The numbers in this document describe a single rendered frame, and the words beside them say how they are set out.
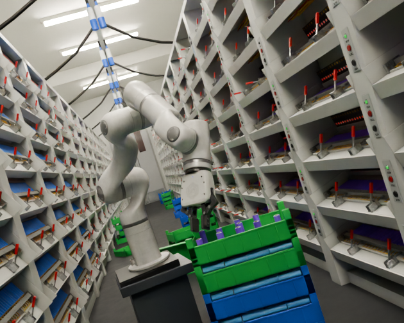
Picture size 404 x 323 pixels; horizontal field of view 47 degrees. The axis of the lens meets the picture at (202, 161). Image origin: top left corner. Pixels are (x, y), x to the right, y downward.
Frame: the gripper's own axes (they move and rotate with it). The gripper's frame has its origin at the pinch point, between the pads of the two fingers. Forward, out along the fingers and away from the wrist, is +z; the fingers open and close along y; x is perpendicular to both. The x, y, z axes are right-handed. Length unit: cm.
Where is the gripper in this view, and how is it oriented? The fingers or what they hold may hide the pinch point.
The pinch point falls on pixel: (199, 223)
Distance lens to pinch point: 135.8
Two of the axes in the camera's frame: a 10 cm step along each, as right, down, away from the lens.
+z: 0.5, 9.4, -3.4
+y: 7.8, -2.5, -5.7
